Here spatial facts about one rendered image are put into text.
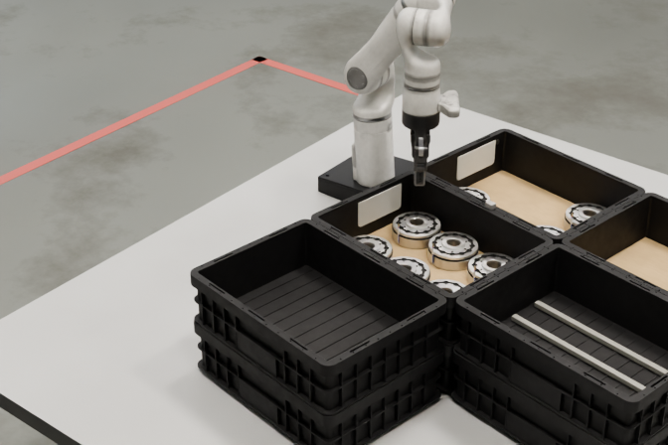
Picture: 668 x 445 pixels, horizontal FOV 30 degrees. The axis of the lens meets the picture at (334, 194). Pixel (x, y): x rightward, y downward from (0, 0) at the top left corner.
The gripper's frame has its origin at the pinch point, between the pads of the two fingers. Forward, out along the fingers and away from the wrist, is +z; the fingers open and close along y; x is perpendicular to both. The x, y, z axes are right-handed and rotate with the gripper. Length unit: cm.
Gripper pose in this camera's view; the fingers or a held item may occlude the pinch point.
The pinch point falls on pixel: (418, 171)
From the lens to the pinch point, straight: 252.6
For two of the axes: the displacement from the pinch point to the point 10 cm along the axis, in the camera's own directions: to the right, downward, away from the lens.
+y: -0.3, 4.9, -8.7
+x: 10.0, 0.1, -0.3
